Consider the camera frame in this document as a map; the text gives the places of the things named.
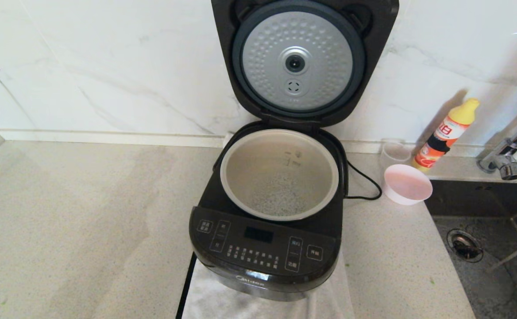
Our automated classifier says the black rice cooker base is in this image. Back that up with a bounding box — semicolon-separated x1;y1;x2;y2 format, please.
189;121;350;303

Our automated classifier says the chrome faucet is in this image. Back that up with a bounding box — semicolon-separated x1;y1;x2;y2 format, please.
477;110;517;181

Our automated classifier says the clear plastic measuring cup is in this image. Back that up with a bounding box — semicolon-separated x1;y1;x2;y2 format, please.
380;138;413;169

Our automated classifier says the pink plastic bowl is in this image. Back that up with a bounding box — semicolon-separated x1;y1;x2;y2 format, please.
383;164;433;206

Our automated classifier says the yellow capped detergent bottle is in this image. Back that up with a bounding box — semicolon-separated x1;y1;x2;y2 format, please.
412;97;481;173

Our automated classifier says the white translucent mat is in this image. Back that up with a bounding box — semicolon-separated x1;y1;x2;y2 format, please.
182;255;356;319

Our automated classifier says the black power cord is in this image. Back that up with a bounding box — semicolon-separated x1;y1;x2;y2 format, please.
346;159;383;201

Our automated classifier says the white raw rice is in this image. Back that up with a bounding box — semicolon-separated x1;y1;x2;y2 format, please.
245;177;316;218

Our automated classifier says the thin clear water stream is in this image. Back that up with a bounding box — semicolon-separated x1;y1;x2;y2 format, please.
489;237;517;272

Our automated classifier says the grey inner pot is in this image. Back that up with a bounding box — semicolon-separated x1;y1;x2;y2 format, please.
220;128;340;222

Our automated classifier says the black rice cooker lid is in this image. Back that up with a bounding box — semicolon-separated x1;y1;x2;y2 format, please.
211;0;401;129

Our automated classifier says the stainless steel sink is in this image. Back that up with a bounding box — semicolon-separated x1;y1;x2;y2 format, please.
426;179;517;319

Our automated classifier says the black strip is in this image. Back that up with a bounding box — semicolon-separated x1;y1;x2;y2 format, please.
175;253;197;319

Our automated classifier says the metal sink drain strainer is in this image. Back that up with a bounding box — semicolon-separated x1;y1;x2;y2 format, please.
447;228;485;263

